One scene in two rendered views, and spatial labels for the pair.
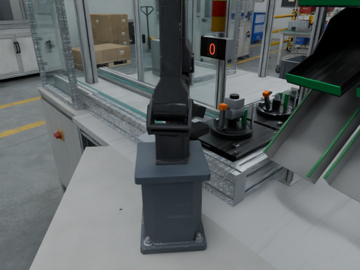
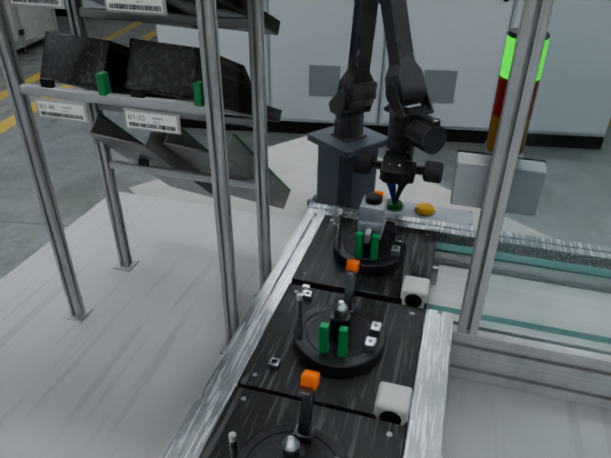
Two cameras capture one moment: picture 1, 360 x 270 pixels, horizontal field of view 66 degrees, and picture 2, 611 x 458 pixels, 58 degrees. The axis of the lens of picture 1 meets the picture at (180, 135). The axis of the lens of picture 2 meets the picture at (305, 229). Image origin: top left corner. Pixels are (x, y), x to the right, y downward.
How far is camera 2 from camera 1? 1.68 m
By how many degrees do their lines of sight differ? 114
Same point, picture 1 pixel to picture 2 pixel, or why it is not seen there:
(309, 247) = not seen: hidden behind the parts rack
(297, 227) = (241, 242)
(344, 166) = (205, 188)
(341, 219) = (197, 263)
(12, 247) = not seen: outside the picture
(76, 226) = (413, 186)
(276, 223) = not seen: hidden behind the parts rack
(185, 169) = (326, 131)
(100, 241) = (383, 186)
